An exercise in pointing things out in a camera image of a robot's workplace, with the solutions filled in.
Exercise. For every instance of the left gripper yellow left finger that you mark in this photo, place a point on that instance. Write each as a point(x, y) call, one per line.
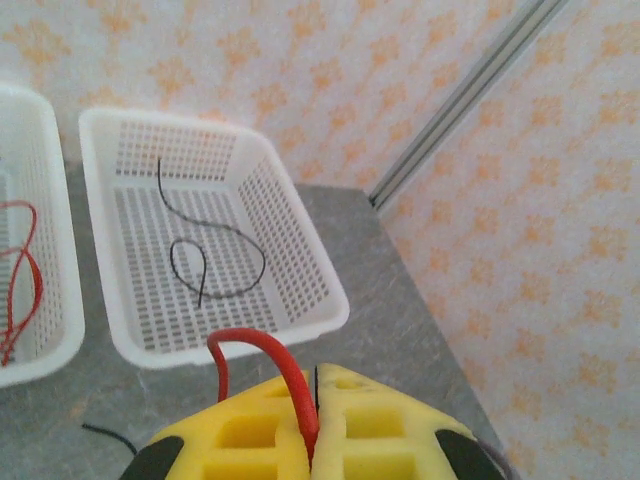
point(235, 440)

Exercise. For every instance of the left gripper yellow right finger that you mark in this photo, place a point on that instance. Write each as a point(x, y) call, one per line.
point(380, 435)

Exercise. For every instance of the white perforated plastic basket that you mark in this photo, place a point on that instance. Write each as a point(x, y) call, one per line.
point(160, 350)
point(70, 280)

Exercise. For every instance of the aluminium frame post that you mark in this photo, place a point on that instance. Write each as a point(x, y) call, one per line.
point(450, 115)

